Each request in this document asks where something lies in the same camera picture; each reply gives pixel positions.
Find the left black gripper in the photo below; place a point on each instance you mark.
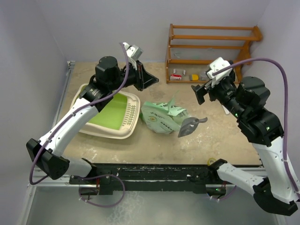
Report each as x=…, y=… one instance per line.
x=143, y=79

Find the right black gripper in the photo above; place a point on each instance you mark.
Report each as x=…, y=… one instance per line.
x=200, y=90

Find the silver metal scoop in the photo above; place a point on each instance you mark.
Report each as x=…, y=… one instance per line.
x=189, y=125

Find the green cat litter bag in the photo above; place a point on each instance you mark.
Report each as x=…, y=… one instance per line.
x=163, y=118

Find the white bag clip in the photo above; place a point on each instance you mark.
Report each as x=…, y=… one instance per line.
x=225, y=110

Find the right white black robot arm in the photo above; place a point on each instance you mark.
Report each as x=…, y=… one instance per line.
x=262, y=128

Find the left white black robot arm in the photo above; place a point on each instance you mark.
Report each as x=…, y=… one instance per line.
x=47, y=152

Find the red white small box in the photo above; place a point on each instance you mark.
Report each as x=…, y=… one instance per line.
x=175, y=77

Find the beige litter box green liner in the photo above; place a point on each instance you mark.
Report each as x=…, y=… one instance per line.
x=117, y=120

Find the yellow grey tape measure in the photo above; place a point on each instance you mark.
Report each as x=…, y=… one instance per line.
x=194, y=77

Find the clear plastic cup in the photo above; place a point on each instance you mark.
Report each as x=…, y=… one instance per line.
x=203, y=77

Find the wooden shoe rack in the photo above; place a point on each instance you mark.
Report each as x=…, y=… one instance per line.
x=244, y=49

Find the yellow tape roll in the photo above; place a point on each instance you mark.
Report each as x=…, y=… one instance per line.
x=211, y=161

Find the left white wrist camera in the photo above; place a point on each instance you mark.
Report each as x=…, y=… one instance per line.
x=133, y=53

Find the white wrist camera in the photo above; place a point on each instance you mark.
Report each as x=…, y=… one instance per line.
x=133, y=53
x=213, y=71

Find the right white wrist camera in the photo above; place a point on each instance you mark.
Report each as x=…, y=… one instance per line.
x=213, y=71

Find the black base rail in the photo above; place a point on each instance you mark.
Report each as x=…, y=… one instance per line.
x=107, y=178

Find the aluminium frame rail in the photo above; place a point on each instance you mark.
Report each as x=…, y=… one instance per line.
x=60, y=182

